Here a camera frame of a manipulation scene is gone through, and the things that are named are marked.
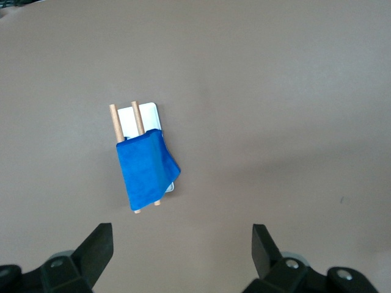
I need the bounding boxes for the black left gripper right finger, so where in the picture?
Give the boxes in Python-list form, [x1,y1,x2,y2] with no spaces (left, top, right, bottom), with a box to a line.
[244,223,313,293]

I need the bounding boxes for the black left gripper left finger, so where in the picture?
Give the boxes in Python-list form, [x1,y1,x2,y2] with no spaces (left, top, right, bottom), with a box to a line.
[40,222,115,293]

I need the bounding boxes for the blue microfibre towel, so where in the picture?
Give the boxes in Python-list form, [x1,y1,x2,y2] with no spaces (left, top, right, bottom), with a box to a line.
[115,128,182,212]

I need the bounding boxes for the white towel rack wooden rods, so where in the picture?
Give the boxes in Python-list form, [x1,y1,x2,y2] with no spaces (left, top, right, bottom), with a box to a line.
[108,100,177,215]

